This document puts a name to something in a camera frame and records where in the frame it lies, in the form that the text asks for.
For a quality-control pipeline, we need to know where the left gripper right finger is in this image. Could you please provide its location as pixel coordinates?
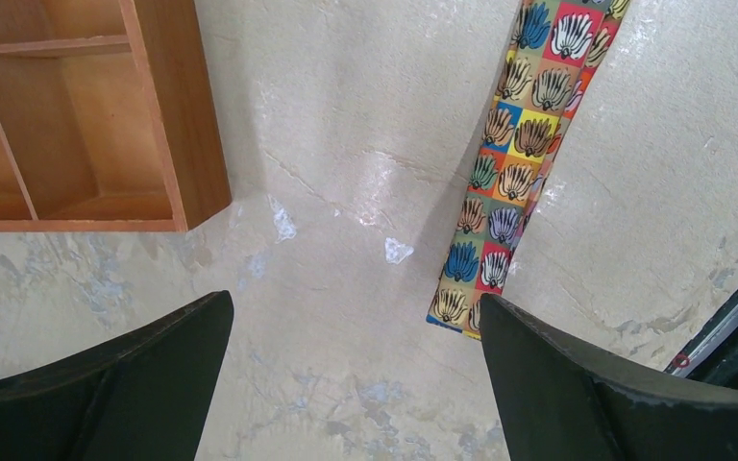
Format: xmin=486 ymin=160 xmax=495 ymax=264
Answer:
xmin=480 ymin=294 xmax=738 ymax=460

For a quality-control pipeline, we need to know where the colourful patterned tie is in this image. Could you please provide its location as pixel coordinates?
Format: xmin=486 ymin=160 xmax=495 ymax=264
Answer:
xmin=426 ymin=0 xmax=630 ymax=338

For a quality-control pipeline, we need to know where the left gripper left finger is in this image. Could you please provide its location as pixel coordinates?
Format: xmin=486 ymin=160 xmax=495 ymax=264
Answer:
xmin=0 ymin=291 xmax=234 ymax=460

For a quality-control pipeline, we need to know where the orange compartment tray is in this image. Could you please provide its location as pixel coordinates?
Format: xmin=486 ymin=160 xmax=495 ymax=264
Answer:
xmin=0 ymin=1 xmax=232 ymax=232

